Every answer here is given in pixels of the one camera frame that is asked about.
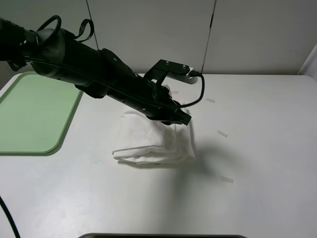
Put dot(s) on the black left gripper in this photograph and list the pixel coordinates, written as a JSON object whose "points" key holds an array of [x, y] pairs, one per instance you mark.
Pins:
{"points": [[155, 102]]}

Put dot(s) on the white short sleeve t-shirt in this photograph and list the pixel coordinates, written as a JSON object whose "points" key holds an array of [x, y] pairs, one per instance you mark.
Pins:
{"points": [[144, 141]]}

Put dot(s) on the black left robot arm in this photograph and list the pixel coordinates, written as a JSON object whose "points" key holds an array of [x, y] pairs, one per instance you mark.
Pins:
{"points": [[57, 53]]}

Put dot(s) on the light green plastic tray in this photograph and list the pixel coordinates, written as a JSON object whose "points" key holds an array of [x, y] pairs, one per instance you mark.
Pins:
{"points": [[35, 114]]}

